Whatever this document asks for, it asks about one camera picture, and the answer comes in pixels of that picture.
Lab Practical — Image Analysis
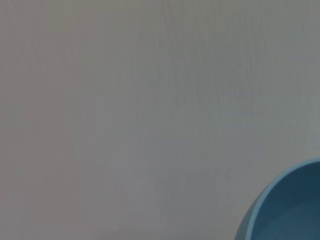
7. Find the blue bowl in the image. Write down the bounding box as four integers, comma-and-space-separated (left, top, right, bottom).
233, 156, 320, 240

